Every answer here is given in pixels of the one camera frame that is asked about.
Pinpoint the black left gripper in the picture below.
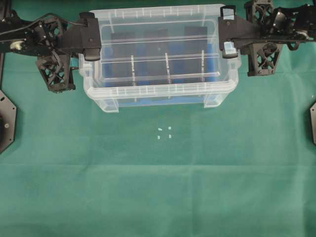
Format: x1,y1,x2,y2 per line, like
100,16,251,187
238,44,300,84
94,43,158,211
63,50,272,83
36,12,101,93

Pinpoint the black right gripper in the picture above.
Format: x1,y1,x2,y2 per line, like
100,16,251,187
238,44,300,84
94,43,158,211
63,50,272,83
218,0,291,77

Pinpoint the clear plastic box lid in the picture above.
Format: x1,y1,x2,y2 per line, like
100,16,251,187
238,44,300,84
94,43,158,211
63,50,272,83
79,4,241,100

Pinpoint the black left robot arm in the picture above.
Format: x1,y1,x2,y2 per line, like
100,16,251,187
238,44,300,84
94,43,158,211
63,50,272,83
0,11,101,93

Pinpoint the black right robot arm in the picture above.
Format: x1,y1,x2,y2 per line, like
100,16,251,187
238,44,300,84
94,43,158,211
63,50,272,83
218,0,316,77

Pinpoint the clear plastic storage box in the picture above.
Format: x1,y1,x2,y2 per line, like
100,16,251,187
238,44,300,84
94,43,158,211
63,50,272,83
79,55,241,113

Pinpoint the green table cloth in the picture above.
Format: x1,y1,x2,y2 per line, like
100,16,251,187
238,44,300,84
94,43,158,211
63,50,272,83
0,0,316,237

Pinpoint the left black camera box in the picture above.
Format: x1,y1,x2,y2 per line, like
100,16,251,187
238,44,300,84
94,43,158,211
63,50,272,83
104,32,136,87

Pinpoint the black camera box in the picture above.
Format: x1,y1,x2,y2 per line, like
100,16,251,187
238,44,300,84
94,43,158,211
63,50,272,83
135,28,170,106
104,32,136,87
170,26,207,84

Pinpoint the right black camera box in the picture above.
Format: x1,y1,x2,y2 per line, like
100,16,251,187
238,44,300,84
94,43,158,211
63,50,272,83
170,26,207,84

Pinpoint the middle black camera box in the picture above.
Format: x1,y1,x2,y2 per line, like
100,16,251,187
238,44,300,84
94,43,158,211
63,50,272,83
135,28,170,106

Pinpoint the black frame rail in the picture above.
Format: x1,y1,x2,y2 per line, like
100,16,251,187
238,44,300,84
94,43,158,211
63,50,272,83
0,0,12,21

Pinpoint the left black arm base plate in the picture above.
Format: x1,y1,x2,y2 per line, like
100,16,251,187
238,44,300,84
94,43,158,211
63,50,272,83
0,90,17,153

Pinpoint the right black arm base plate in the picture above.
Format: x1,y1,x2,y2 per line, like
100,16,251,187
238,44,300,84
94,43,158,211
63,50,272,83
310,102,316,145

